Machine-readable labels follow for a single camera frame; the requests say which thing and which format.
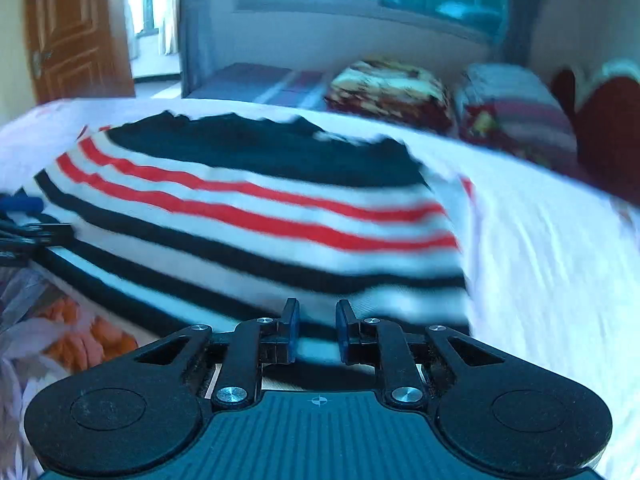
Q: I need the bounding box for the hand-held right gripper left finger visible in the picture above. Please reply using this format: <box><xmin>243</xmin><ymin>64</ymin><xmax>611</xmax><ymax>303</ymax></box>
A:
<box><xmin>134</xmin><ymin>298</ymin><xmax>301</xmax><ymax>409</ymax></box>

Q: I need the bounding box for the metal door handle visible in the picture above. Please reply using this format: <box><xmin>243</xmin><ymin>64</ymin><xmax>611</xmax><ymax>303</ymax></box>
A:
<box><xmin>30</xmin><ymin>50</ymin><xmax>56</xmax><ymax>75</ymax></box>

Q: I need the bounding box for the striped knit sweater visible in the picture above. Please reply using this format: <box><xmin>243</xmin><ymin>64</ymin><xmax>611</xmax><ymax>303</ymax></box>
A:
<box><xmin>20</xmin><ymin>110</ymin><xmax>477</xmax><ymax>380</ymax></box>

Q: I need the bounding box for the brown wooden door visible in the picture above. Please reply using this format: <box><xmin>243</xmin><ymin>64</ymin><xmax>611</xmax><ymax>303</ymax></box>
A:
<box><xmin>22</xmin><ymin>0</ymin><xmax>137</xmax><ymax>106</ymax></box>

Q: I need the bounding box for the white sheer curtain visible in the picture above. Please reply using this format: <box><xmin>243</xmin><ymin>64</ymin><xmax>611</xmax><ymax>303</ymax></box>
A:
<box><xmin>125</xmin><ymin>0</ymin><xmax>182</xmax><ymax>57</ymax></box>

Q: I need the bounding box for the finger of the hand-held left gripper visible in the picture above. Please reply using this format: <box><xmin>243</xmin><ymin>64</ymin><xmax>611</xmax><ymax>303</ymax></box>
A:
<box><xmin>0</xmin><ymin>196</ymin><xmax>46</xmax><ymax>222</ymax></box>
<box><xmin>0</xmin><ymin>222</ymin><xmax>77</xmax><ymax>267</ymax></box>

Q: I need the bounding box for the grey-blue curtain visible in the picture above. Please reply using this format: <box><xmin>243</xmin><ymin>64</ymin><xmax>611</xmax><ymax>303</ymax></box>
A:
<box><xmin>177</xmin><ymin>0</ymin><xmax>251</xmax><ymax>99</ymax></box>
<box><xmin>500</xmin><ymin>0</ymin><xmax>547</xmax><ymax>70</ymax></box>

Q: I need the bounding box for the red scalloped headboard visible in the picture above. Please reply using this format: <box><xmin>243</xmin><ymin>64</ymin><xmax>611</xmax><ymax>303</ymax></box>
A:
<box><xmin>549</xmin><ymin>59</ymin><xmax>640</xmax><ymax>202</ymax></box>

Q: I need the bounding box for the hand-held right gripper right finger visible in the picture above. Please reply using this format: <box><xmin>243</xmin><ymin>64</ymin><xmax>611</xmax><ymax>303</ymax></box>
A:
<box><xmin>334</xmin><ymin>299</ymin><xmax>507</xmax><ymax>407</ymax></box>

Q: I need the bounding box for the folded printed blanket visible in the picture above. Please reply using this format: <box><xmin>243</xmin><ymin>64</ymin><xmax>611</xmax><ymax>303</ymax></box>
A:
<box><xmin>324</xmin><ymin>58</ymin><xmax>459</xmax><ymax>135</ymax></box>

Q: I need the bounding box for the striped pillow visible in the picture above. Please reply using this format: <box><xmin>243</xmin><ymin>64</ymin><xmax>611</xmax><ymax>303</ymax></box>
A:
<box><xmin>456</xmin><ymin>62</ymin><xmax>585</xmax><ymax>167</ymax></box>

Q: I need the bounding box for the floral bedsheet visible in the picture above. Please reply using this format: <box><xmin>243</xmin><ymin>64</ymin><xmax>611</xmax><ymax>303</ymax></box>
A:
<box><xmin>0</xmin><ymin>96</ymin><xmax>640</xmax><ymax>480</ymax></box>

